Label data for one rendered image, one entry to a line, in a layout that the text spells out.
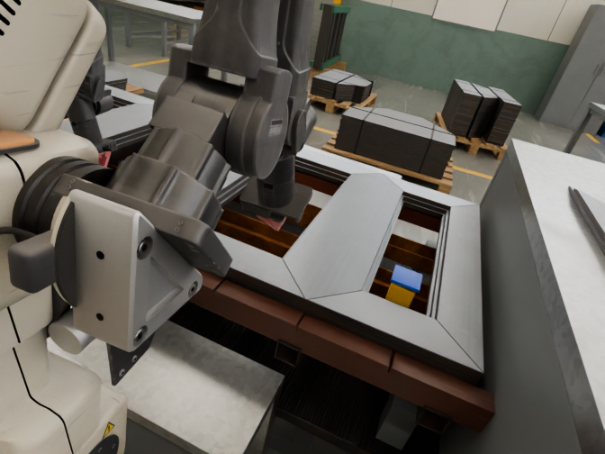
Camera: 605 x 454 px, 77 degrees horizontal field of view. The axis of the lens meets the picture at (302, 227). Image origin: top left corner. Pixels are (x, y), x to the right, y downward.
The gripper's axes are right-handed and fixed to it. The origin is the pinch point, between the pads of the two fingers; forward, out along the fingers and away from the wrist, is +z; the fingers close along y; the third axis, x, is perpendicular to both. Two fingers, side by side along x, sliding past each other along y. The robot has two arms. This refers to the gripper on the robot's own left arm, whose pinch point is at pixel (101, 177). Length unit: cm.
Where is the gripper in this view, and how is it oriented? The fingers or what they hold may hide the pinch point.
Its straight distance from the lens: 111.0
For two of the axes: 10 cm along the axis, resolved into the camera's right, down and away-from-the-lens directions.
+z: 0.5, 8.8, 4.7
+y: -9.2, -1.4, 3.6
